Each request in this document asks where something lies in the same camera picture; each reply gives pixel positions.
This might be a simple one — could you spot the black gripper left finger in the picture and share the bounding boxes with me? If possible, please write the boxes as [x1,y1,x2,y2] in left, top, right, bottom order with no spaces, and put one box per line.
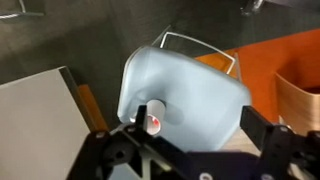
[135,105,148,132]

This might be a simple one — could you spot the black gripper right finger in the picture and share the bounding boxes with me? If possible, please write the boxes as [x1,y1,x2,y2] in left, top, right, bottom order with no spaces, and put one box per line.
[240,106,273,154]

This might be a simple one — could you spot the white cup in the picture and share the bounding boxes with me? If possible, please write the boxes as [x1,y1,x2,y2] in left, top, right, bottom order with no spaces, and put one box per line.
[144,99,166,135]

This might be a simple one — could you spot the curved wooden stool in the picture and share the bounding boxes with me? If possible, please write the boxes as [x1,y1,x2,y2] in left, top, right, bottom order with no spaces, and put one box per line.
[275,74,320,135]

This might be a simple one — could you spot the light blue chair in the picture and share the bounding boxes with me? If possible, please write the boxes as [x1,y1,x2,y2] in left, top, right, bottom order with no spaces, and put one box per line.
[117,45,251,151]

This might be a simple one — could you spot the orange floor mat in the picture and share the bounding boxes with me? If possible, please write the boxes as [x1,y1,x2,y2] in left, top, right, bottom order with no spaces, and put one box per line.
[194,28,320,124]

